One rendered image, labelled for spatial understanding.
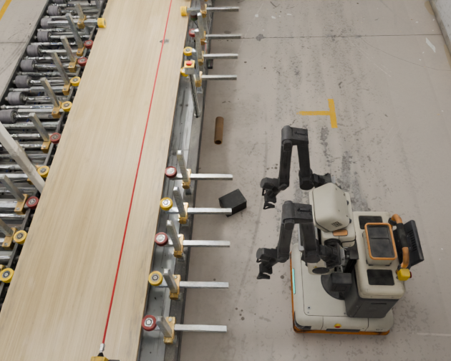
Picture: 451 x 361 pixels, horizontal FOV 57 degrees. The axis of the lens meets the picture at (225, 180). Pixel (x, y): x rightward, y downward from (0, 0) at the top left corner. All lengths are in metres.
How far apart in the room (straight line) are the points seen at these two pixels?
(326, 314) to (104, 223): 1.59
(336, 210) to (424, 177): 2.13
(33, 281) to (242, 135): 2.38
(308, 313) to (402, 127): 2.21
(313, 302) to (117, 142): 1.78
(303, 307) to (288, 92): 2.40
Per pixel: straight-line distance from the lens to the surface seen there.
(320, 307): 3.04
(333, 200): 2.11
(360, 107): 4.51
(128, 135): 3.09
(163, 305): 2.71
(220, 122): 4.16
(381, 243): 2.60
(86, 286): 2.57
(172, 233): 2.36
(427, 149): 4.34
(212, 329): 2.41
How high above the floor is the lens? 3.15
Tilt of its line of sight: 56 degrees down
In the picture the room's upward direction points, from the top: 6 degrees counter-clockwise
